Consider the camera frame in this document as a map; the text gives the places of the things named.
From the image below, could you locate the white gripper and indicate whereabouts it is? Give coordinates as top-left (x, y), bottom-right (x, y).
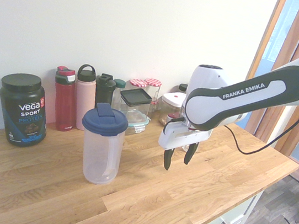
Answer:
top-left (154, 118), bottom-right (215, 177)

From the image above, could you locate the clear pitcher with blue lid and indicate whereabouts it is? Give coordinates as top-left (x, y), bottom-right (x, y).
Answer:
top-left (73, 100), bottom-right (131, 188)

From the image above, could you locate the red water bottle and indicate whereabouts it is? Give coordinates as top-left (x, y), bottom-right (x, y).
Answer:
top-left (47, 65), bottom-right (83, 133)

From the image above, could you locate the glass container with teal rim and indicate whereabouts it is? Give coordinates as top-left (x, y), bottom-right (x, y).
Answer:
top-left (124, 111), bottom-right (151, 139)

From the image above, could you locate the cereal container white red lid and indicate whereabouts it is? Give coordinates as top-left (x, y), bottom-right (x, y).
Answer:
top-left (157, 90), bottom-right (188, 128)

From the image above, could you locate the glass jar with black lid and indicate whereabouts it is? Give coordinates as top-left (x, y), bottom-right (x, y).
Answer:
top-left (172, 82), bottom-right (189, 95)

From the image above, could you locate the clear container square black lid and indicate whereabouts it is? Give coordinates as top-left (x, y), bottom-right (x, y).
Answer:
top-left (116, 86), bottom-right (154, 129)

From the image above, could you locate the jar with red checkered lid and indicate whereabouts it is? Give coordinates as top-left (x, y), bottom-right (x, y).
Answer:
top-left (140, 77), bottom-right (163, 114)
top-left (128, 78), bottom-right (149, 93)

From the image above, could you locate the clear bottle with green cap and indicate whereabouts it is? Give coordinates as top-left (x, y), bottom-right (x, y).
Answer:
top-left (109, 78), bottom-right (127, 111)

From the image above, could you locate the black shaker bottle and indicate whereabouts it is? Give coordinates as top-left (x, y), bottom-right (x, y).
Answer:
top-left (92, 72), bottom-right (118, 112)

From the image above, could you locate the pink insulated bottle black cap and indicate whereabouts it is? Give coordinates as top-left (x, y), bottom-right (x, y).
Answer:
top-left (69, 63), bottom-right (103, 132)

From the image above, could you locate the black Vega protein tub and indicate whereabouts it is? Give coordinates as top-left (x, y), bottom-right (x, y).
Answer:
top-left (0, 70), bottom-right (55, 151)

